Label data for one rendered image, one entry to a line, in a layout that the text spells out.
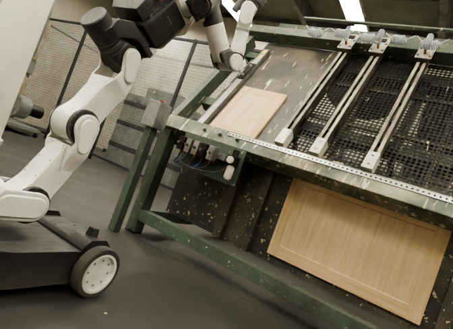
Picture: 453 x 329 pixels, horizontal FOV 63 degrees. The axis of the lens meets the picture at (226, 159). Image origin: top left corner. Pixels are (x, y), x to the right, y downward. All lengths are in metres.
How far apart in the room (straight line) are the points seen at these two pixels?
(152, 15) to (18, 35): 4.22
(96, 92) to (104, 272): 0.72
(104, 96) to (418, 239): 1.72
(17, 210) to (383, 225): 1.78
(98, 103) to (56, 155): 0.26
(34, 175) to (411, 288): 1.87
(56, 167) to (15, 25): 4.32
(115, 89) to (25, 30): 4.27
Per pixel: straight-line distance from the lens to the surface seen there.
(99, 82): 1.63
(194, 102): 2.85
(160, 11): 1.69
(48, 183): 1.57
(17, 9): 5.77
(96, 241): 1.58
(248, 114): 2.58
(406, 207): 2.02
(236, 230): 2.54
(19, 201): 1.48
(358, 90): 2.58
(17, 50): 5.78
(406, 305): 2.25
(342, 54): 2.93
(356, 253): 2.26
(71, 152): 1.53
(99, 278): 1.61
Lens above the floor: 0.65
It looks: 2 degrees up
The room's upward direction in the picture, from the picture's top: 20 degrees clockwise
